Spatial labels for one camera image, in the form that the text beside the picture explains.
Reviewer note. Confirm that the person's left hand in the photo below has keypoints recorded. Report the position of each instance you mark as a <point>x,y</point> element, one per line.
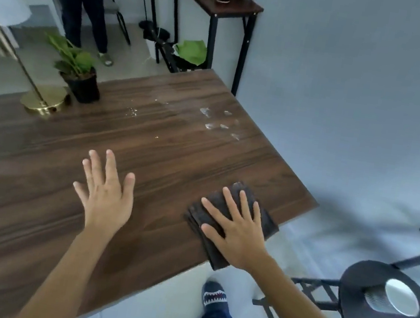
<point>105,204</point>

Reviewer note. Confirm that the person's right hand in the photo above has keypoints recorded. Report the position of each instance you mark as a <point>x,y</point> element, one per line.
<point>243,239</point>

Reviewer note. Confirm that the person's left middle finger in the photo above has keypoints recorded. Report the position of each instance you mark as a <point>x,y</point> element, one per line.
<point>94,164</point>

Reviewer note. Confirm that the person's right little finger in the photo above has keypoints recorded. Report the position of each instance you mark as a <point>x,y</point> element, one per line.
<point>259,214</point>

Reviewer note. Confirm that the person's left little finger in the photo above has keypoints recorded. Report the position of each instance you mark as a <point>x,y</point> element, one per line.
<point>79,192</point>

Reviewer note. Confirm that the person's left thumb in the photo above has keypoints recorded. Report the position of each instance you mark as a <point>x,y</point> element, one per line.
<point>128,187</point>

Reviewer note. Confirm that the person's right middle finger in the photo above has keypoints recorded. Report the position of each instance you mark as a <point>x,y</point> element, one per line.
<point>230,204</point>

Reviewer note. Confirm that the person's right thumb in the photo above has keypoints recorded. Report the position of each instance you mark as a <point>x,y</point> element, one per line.
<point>212,232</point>

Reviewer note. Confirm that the dark brown cloth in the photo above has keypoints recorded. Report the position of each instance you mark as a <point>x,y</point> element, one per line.
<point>263,221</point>

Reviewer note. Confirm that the person's left forearm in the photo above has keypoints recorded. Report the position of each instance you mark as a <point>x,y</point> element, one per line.
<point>63,280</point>

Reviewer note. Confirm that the shark print slipper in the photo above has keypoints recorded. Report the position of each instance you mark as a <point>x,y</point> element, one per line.
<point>214,295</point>

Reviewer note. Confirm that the small crumbs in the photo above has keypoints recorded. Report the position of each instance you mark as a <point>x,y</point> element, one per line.
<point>133,112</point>

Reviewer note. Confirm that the water spill drops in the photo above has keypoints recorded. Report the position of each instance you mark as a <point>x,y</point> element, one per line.
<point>219,124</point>

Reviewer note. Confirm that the gold floor lamp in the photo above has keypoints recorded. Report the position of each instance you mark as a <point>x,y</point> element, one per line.
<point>44,101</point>

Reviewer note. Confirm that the green plant in black pot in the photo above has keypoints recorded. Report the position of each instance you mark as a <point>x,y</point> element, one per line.
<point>81,81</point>

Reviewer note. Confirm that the black tripod stand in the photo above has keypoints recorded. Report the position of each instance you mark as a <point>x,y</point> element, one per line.
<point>161,40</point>

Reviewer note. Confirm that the green bag in black bin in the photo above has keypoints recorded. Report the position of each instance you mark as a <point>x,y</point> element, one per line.
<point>190,51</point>

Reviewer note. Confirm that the white paper cup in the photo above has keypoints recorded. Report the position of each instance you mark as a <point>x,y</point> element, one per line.
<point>398,299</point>

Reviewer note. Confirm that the dark wood console table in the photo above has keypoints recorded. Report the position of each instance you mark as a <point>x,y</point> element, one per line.
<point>225,10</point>

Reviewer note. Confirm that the black metal folding frame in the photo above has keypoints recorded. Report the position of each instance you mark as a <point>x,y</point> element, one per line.
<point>309,285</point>

